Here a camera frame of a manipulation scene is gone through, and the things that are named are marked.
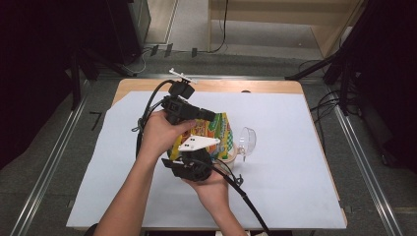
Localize black cabinet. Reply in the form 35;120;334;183
106;0;152;66

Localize white floor cable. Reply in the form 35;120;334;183
129;48;148;75

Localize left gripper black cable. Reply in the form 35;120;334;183
131;79;175;159

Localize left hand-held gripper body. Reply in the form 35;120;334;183
160;67;200;126

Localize metal floor rail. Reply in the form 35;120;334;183
9;97;89;236
331;103;405;236

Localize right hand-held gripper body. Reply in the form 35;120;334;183
170;134;221;183

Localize black floor cables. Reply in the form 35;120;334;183
297;58;362;148

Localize hanging black cable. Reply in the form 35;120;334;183
209;0;230;54

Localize white cloth mat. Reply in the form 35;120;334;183
66;90;348;230

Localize black tripod stand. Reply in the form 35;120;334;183
284;0;378;116

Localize green yellow spout pouch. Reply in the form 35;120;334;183
167;112;236;162

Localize light wooden furniture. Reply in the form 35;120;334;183
207;0;366;59

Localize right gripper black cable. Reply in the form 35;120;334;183
196;156;273;236

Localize wooden table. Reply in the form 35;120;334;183
72;78;349;231

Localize beige paper cup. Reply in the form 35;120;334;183
211;145;239;172

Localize person's left hand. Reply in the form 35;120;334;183
139;109;198;162

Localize black metal stand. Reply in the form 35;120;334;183
67;48;134;111

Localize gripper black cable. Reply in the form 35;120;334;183
196;156;273;236
131;79;175;159

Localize person's right hand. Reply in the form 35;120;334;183
183;169;230;211

